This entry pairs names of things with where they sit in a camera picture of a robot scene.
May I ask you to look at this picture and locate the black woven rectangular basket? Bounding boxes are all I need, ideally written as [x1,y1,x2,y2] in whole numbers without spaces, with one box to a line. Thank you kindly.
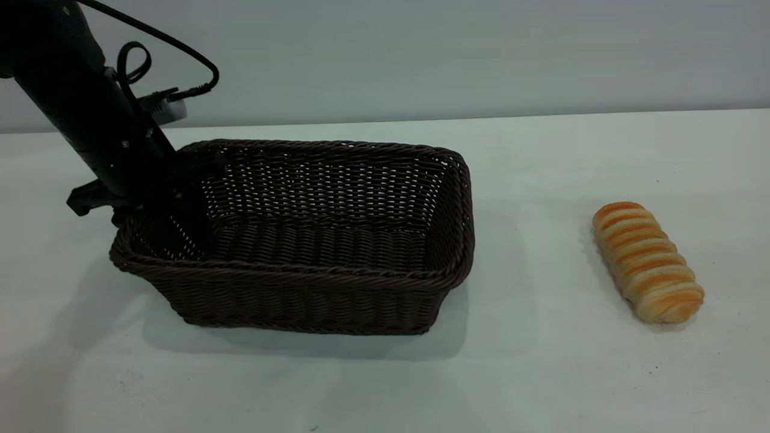
[108,138,476,336]

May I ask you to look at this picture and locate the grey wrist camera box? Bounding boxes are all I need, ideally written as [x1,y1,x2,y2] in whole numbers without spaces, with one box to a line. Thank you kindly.
[138,90,188,124]

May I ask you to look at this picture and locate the black looped cable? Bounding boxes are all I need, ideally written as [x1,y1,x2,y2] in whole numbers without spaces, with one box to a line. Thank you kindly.
[116,41,152,103]

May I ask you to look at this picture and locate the striped orange bread roll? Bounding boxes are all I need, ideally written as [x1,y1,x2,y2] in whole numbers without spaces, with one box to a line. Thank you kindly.
[592,201,705,325]

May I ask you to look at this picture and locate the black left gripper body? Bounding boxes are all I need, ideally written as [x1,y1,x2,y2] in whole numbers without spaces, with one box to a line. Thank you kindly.
[60,105,227,216]

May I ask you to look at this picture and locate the black camera cable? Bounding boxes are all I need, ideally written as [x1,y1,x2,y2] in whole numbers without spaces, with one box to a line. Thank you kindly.
[78,0,220,103]

